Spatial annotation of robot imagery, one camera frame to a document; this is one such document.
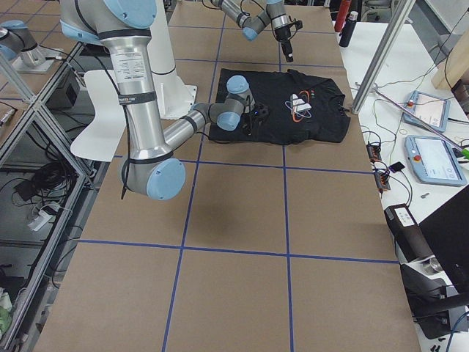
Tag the near teach pendant tablet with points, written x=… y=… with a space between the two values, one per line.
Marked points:
x=433 y=161

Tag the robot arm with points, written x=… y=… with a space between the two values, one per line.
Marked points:
x=274 y=14
x=123 y=27

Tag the black graphic t-shirt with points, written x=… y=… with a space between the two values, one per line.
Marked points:
x=301 y=108

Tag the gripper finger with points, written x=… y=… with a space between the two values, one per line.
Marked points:
x=287 y=50

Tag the red bottle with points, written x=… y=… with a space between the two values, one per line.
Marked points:
x=342 y=15

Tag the white power strip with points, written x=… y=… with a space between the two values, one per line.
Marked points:
x=44 y=215

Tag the aluminium frame post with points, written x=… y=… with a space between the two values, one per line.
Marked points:
x=388 y=39

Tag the black monitor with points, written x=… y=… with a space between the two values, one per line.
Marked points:
x=446 y=232

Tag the black bottle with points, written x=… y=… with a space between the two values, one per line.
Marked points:
x=347 y=31

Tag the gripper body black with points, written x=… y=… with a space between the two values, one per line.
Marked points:
x=282 y=34
x=253 y=116

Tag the grabber stick green handle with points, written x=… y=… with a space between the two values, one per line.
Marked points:
x=463 y=151

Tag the white plastic chair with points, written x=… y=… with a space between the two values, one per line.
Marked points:
x=100 y=139

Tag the far teach pendant tablet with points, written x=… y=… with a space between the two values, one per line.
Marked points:
x=429 y=109

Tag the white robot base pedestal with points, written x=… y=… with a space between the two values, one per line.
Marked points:
x=174 y=98

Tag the teach pendant tablet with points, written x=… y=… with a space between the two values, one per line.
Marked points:
x=429 y=109
x=433 y=161

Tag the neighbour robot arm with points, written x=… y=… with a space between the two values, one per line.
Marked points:
x=20 y=48

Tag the orange circuit board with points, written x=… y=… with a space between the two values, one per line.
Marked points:
x=380 y=170

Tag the black box device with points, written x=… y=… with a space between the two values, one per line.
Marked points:
x=407 y=232

